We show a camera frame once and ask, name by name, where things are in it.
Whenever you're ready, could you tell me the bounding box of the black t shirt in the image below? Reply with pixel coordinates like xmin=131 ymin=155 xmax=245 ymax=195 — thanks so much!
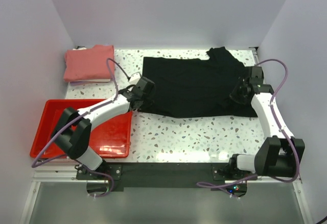
xmin=140 ymin=47 xmax=257 ymax=118

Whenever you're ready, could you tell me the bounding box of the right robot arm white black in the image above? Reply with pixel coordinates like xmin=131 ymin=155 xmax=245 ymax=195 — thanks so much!
xmin=227 ymin=66 xmax=305 ymax=183

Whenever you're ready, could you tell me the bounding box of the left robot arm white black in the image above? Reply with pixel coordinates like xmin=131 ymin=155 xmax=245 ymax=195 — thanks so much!
xmin=51 ymin=77 xmax=155 ymax=179

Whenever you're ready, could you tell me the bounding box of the red plastic tray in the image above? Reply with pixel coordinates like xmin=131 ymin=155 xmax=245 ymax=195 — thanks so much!
xmin=30 ymin=99 xmax=132 ymax=159

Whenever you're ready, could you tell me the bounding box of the folded pink t shirt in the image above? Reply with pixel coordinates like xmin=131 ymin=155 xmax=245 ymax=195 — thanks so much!
xmin=63 ymin=44 xmax=114 ymax=82

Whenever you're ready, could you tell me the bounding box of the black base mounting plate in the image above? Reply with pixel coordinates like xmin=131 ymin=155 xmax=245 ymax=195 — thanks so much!
xmin=75 ymin=162 xmax=249 ymax=193

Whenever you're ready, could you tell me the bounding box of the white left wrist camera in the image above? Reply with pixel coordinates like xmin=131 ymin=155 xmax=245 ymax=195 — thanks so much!
xmin=129 ymin=72 xmax=142 ymax=85

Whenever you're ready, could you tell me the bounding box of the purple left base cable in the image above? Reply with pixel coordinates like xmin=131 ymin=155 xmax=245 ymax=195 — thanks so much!
xmin=76 ymin=167 xmax=115 ymax=198

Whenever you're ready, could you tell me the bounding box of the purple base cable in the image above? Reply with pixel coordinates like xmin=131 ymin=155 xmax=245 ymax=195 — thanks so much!
xmin=196 ymin=172 xmax=259 ymax=192
xmin=76 ymin=167 xmax=115 ymax=198

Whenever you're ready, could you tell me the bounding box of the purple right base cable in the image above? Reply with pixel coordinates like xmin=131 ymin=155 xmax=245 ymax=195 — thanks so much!
xmin=196 ymin=172 xmax=259 ymax=192

